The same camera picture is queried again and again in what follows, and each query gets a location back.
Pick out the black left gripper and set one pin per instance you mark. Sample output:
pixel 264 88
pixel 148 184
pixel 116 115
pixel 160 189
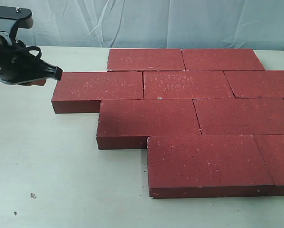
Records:
pixel 23 65

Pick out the red brick with white chip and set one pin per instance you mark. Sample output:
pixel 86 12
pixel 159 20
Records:
pixel 186 85

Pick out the red brick front large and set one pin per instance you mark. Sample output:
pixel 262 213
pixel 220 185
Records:
pixel 206 166

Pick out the white backdrop cloth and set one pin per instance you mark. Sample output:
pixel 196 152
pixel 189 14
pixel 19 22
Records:
pixel 256 24

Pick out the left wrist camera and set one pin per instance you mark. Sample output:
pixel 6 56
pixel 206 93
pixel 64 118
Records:
pixel 14 18

